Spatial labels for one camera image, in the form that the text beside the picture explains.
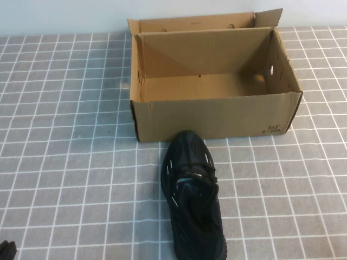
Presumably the black knit sneaker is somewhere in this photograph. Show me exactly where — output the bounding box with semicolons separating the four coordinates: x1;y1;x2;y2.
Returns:
160;130;227;260

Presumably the brown cardboard shoe box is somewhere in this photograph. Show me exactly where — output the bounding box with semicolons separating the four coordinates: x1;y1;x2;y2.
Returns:
127;8;304;144

